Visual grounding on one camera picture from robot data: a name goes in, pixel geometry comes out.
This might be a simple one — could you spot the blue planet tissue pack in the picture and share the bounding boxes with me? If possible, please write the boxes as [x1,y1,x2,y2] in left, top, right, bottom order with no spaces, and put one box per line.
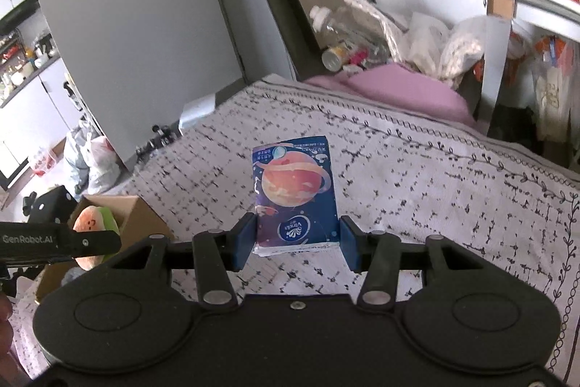
[252,136,339,256]

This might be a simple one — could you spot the person left hand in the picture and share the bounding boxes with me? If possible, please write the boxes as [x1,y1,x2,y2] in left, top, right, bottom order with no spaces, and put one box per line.
[0,294,15,379]

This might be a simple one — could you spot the black dotted dice stool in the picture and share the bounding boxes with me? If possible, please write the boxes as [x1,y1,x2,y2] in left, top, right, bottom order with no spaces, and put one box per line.
[22,186,78,223]

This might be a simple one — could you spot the brown cardboard box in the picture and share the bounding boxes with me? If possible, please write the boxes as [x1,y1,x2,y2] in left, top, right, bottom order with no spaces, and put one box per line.
[35,193,175,302]

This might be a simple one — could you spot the white patterned bed blanket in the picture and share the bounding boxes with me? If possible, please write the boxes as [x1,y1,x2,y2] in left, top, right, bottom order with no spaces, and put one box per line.
[8,74,580,378]

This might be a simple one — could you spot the white small box appliance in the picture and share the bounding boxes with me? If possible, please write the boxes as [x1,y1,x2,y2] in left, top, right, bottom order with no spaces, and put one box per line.
[178,94,216,133]

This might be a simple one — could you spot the pink pillow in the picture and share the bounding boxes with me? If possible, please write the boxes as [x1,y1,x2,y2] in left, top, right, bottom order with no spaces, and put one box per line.
[306,63,476,128]

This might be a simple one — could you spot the paper cup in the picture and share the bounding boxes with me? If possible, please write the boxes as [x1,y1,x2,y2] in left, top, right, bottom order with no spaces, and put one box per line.
[320,42,358,73]

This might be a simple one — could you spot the white crumpled plastic bags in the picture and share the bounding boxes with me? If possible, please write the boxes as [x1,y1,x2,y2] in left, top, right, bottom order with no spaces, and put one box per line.
[342,0,486,89]

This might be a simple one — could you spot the clear plastic bottle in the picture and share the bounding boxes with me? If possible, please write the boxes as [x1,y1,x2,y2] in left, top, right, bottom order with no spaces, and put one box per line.
[309,6,362,49]

